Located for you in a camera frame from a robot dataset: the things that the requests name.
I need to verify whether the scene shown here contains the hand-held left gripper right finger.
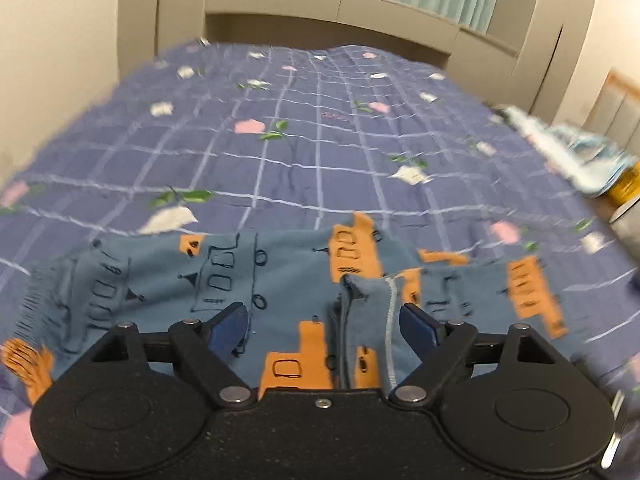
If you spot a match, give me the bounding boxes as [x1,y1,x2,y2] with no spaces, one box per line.
[387,303,558,408]

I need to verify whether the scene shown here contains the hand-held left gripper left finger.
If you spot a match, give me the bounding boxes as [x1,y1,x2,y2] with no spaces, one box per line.
[90,302,256,409]

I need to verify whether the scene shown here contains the blue pants with orange print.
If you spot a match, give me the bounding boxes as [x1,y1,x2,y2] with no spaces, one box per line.
[0,212,572,407]

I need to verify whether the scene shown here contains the purple checked floral blanket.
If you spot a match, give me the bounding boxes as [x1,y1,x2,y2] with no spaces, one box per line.
[0,39,640,480]

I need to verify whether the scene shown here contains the light blue crumpled cloth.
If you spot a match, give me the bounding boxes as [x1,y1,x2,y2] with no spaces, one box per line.
[492,104,640,200]

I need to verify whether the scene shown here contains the yellow container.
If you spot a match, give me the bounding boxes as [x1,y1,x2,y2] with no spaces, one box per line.
[606,160,640,207]

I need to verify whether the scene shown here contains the wooden padded headboard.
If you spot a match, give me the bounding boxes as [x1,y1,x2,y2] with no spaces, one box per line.
[584,70,640,147]

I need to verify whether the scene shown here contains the beige wooden headboard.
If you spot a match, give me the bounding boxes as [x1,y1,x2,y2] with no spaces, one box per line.
[204,0,521,73]

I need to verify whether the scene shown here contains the beige wardrobe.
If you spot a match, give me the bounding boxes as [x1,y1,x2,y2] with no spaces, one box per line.
[157,0,208,53]
[487,0,601,117]

